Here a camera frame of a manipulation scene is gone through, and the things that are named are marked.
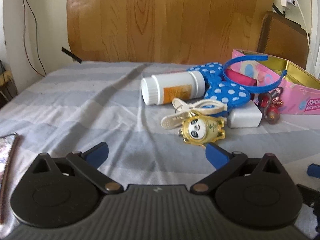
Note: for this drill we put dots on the blue polka dot bow headband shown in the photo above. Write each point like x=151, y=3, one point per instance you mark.
x=222, y=88

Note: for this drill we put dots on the yellow panda toy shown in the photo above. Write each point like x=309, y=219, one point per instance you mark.
x=201, y=130

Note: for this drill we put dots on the black tape strip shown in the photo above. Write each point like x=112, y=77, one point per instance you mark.
x=71, y=55

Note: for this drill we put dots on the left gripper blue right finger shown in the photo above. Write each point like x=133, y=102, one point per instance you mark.
x=225, y=163

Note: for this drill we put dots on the wooden headboard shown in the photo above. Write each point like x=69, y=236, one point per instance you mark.
x=166, y=31

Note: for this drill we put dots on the magenta pink box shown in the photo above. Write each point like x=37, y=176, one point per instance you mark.
x=240, y=78

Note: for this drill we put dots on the pink macaron biscuit tin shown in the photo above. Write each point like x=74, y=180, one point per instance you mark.
x=300, y=89

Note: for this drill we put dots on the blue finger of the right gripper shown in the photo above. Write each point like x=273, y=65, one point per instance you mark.
x=314, y=171

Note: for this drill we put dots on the white pill bottle orange label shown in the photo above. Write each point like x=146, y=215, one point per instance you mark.
x=163, y=88

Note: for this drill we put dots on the brown chair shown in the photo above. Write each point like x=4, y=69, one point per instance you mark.
x=283, y=38

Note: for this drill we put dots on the white power adapter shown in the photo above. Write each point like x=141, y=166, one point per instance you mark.
x=246, y=116

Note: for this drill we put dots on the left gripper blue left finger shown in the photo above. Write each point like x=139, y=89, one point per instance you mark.
x=87, y=164

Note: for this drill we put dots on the red brown figurine keychain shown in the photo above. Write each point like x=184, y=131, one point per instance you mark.
x=269, y=103

